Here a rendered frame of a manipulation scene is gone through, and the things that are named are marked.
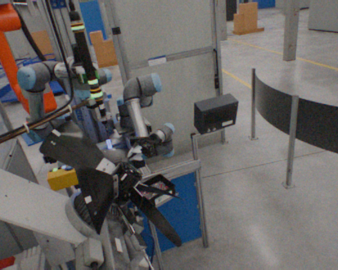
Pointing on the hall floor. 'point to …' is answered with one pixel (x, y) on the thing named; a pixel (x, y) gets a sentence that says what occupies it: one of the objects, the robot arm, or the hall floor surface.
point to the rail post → (202, 208)
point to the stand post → (65, 266)
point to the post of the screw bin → (156, 245)
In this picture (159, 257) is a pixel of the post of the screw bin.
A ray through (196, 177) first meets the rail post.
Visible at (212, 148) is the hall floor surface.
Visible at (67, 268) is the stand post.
